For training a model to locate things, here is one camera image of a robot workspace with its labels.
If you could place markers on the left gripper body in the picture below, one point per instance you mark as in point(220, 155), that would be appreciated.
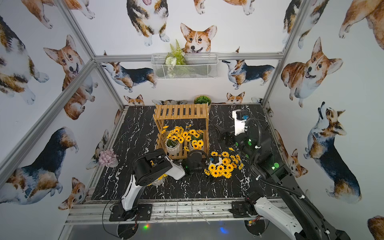
point(195, 163)

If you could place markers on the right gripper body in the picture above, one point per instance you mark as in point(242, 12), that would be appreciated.
point(242, 141)

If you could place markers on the sunflower pot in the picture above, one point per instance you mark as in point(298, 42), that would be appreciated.
point(174, 139)
point(193, 140)
point(223, 164)
point(160, 181)

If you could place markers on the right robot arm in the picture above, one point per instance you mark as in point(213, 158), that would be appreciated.
point(306, 222)

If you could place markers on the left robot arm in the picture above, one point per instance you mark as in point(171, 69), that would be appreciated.
point(151, 166)

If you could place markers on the wooden two-tier shelf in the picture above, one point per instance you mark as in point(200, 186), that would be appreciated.
point(194, 116)

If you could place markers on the pink pot green plant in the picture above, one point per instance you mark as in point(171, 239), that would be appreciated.
point(202, 99)

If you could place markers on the pink flower bunch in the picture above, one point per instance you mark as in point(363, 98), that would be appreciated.
point(108, 158)

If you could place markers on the green fern white flower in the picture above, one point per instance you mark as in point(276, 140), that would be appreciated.
point(175, 55)

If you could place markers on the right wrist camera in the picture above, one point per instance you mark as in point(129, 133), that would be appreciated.
point(240, 117)

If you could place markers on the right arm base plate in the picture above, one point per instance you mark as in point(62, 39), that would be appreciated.
point(243, 210)

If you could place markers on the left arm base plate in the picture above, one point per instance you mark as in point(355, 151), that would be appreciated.
point(130, 213)

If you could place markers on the white wire wall basket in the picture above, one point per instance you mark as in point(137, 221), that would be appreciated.
point(189, 66)

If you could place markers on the aluminium front rail frame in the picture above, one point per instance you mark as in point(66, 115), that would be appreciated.
point(176, 211)

